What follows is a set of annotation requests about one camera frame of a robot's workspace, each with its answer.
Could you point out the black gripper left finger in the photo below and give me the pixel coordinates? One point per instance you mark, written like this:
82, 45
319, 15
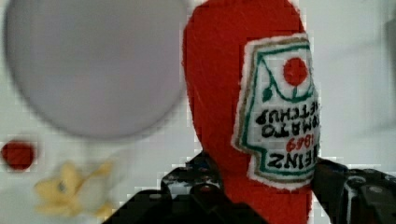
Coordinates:
191, 194

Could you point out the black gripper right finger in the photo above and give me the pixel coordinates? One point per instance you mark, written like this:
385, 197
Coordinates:
354, 196

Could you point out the red plush ketchup bottle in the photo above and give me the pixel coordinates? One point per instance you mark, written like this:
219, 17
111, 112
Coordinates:
254, 104

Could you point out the lavender round plate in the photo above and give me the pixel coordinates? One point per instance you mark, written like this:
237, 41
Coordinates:
101, 69

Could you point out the red plush strawberry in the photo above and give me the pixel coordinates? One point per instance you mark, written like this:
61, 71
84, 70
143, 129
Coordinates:
18, 155

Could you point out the yellow plush banana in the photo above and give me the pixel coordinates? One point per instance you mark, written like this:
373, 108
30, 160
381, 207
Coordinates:
70, 193

